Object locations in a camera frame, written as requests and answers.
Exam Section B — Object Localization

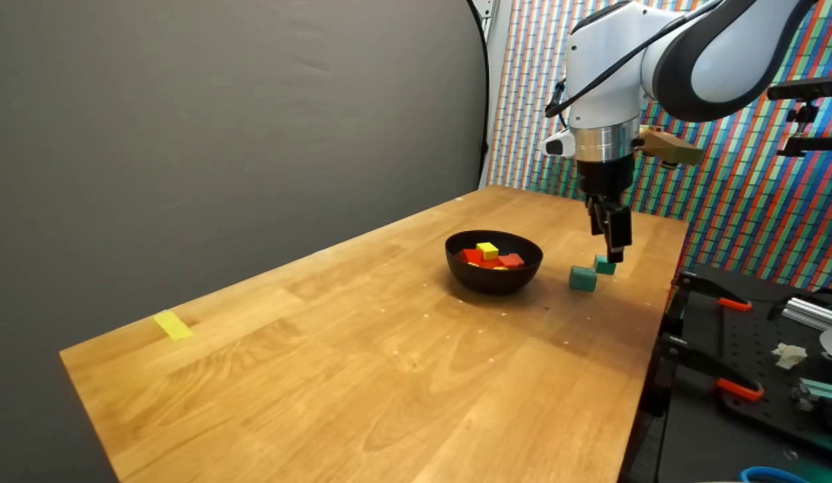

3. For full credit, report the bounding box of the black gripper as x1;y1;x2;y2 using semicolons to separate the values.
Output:
575;152;637;267

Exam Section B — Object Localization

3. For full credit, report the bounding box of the black bowl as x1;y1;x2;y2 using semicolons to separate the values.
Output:
444;228;546;297

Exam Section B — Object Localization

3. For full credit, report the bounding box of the multicoloured patterned backdrop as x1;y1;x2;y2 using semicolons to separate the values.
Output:
477;0;832;293

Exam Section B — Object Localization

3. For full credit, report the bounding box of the black pegboard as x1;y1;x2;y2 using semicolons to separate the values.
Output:
648;263;832;458

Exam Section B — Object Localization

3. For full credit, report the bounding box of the white ridged bar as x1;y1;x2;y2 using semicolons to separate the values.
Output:
778;295;832;331

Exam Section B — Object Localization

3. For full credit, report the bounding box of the white plastic part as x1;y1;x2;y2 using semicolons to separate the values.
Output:
774;340;812;370

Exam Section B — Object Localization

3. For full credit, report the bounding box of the teal tool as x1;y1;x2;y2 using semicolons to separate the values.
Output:
794;376;832;416

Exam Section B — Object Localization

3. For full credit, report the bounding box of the grey fabric backdrop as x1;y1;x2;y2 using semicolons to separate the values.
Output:
0;0;493;483

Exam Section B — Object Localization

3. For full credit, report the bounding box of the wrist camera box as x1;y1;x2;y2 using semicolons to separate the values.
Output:
637;125;708;168

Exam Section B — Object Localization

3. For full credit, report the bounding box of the black clamp with orange handle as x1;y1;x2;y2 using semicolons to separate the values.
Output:
673;267;756;317
657;330;769;404

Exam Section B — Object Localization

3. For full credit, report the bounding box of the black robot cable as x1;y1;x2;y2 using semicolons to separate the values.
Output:
543;0;740;121

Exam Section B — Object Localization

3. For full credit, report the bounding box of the blue plastic handle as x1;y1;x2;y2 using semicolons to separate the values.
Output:
738;464;813;483

